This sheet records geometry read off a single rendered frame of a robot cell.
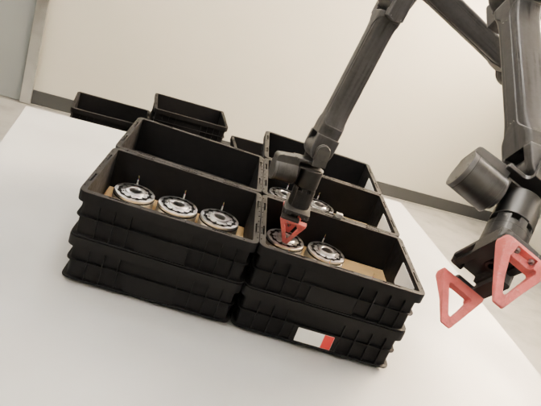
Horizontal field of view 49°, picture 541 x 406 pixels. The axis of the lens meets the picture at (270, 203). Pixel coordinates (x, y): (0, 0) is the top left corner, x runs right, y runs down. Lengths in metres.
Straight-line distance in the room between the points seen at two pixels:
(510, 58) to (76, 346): 0.94
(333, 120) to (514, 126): 0.57
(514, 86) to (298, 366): 0.76
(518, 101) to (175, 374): 0.80
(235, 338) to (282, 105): 3.33
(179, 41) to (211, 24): 0.25
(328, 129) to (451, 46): 3.52
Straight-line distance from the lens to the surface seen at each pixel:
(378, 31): 1.41
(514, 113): 0.95
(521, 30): 1.05
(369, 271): 1.61
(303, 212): 1.45
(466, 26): 1.50
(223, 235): 1.28
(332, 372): 1.41
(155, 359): 1.25
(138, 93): 4.46
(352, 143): 4.80
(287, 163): 1.41
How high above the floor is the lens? 1.50
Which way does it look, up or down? 22 degrees down
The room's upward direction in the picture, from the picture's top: 20 degrees clockwise
